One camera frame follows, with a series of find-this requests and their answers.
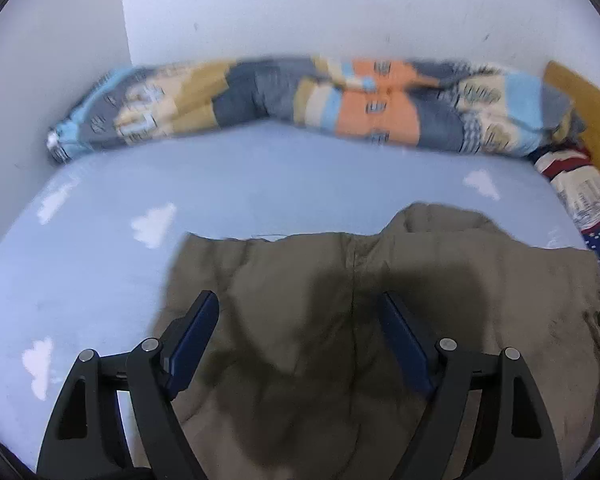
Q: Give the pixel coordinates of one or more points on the olive quilted hooded jacket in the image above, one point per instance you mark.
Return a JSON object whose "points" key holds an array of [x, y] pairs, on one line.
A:
{"points": [[305, 310]]}

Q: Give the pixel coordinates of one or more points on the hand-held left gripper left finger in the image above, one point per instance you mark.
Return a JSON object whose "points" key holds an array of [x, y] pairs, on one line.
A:
{"points": [[192, 342]]}

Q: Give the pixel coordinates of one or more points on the wooden headboard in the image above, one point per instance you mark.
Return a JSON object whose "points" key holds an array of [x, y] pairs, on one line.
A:
{"points": [[590, 105]]}

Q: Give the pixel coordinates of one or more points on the striped city print pillow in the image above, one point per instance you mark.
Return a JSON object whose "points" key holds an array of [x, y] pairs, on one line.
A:
{"points": [[580, 185]]}

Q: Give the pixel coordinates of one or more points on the light blue cloud bed sheet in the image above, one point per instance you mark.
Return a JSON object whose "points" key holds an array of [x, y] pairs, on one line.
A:
{"points": [[280, 180]]}

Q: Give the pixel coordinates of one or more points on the patchwork cartoon print blanket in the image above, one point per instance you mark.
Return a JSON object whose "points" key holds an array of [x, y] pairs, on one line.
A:
{"points": [[305, 100]]}

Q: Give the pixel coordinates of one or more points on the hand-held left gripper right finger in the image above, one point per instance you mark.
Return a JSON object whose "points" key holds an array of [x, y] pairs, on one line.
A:
{"points": [[405, 345]]}

